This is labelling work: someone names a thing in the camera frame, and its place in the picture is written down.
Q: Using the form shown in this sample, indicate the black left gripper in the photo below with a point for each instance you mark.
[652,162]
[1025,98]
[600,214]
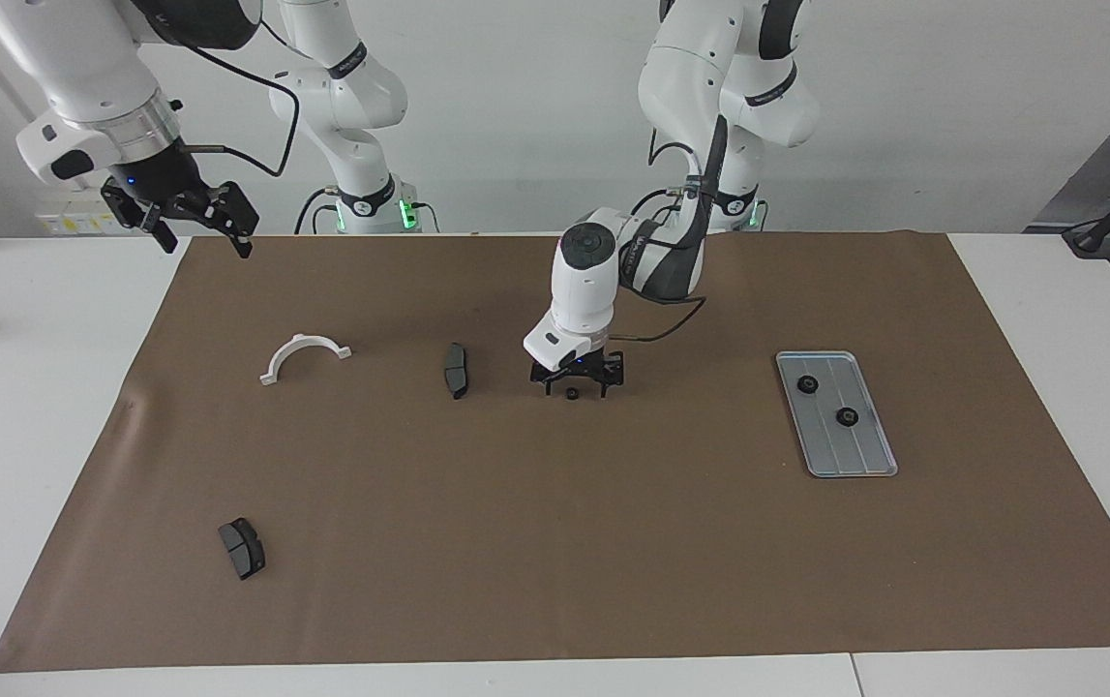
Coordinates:
[576,366]

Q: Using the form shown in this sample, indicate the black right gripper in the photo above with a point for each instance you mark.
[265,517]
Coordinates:
[163,179]

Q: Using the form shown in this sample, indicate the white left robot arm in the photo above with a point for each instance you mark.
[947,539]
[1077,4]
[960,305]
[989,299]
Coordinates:
[584,290]

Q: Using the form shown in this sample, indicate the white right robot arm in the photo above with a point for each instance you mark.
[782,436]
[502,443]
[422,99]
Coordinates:
[80,58]

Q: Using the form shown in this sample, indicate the silver metal ribbed tray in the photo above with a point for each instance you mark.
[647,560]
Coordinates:
[835,455]

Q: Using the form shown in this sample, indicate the long dark grey brake pad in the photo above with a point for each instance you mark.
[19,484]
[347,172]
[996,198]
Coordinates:
[457,373]

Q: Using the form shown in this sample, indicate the brown paper table mat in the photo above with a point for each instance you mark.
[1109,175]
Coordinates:
[613,561]

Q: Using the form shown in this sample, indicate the short dark grey brake pad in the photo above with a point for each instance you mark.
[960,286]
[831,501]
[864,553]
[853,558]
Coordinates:
[243,550]

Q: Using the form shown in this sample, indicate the white wall socket box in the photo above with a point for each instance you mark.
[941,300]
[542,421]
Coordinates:
[71,221]

